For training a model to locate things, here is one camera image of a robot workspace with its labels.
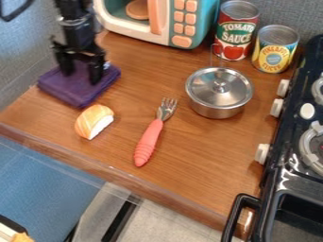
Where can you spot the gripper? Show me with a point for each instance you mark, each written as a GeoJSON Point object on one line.
{"type": "Point", "coordinates": [79, 35]}

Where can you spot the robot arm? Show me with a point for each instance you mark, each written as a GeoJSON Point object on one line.
{"type": "Point", "coordinates": [72, 8]}

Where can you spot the purple cloth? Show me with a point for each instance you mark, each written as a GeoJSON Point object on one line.
{"type": "Point", "coordinates": [80, 85]}

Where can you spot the toy bread slice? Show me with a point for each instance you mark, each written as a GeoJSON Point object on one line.
{"type": "Point", "coordinates": [94, 121]}

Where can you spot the toy microwave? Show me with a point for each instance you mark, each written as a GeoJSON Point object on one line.
{"type": "Point", "coordinates": [168, 19]}

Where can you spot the silver lid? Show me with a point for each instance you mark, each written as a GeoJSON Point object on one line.
{"type": "Point", "coordinates": [219, 87]}

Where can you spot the silver pot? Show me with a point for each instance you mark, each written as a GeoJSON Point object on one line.
{"type": "Point", "coordinates": [214, 108]}

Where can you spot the red tomato can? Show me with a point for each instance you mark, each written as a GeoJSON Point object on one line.
{"type": "Point", "coordinates": [234, 31]}

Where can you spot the yellow pineapple can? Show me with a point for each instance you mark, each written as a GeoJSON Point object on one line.
{"type": "Point", "coordinates": [274, 50]}

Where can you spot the toy stove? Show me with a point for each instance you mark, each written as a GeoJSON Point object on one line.
{"type": "Point", "coordinates": [294, 151]}

